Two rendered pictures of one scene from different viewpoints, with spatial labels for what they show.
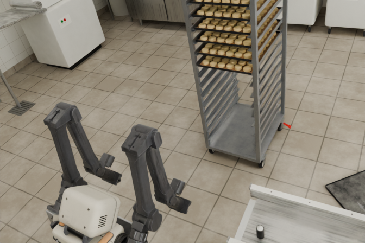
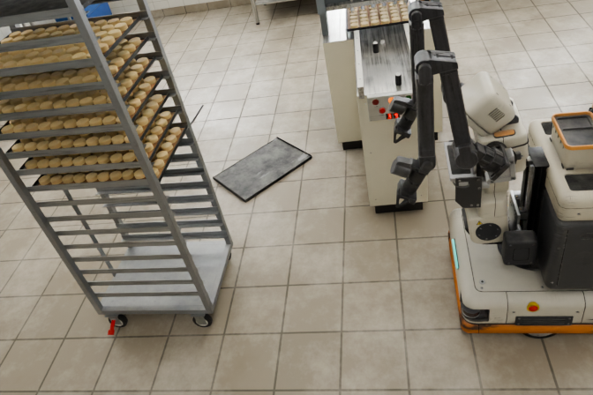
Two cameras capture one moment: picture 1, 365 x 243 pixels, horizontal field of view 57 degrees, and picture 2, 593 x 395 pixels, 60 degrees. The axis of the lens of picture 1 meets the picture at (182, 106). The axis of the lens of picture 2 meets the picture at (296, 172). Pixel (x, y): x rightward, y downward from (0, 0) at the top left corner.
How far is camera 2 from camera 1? 2.77 m
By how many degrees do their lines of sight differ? 83
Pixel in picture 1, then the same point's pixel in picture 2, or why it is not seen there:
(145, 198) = not seen: hidden behind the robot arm
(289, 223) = (378, 77)
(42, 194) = not seen: outside the picture
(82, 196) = (485, 81)
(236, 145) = (206, 272)
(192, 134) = (165, 376)
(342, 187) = (243, 190)
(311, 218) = (366, 71)
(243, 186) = (264, 267)
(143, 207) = not seen: hidden behind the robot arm
